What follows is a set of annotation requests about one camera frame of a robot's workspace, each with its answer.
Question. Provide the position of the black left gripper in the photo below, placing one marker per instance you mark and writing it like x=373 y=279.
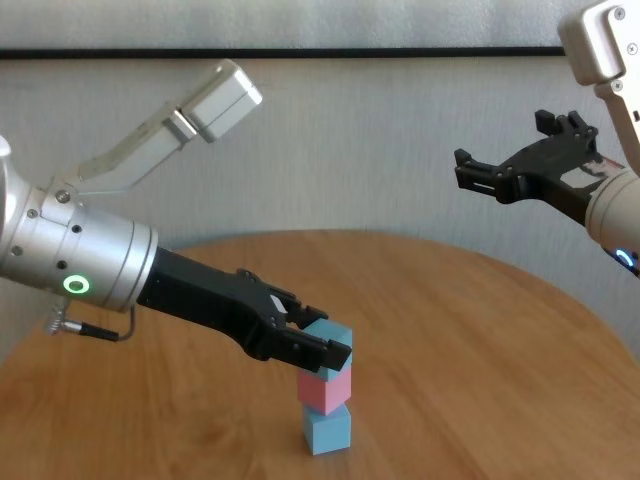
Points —
x=215 y=300

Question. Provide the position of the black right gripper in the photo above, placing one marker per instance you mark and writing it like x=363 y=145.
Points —
x=540 y=170

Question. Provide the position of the light blue cube block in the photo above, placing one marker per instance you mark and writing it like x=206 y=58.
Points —
x=327 y=432
x=332 y=332

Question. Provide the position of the pink cube block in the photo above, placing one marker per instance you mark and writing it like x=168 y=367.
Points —
x=325 y=395

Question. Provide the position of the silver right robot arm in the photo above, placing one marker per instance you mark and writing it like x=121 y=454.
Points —
x=612 y=215

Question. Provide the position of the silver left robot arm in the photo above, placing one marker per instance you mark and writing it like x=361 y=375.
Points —
x=75 y=250

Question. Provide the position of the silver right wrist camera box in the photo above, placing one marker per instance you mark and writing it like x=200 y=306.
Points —
x=600 y=45

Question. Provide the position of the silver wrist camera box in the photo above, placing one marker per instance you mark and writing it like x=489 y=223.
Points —
x=600 y=45
x=220 y=105

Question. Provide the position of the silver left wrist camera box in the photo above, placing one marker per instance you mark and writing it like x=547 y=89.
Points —
x=220 y=105

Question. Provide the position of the black horizontal wall rail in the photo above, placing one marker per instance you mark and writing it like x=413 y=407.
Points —
x=280 y=53

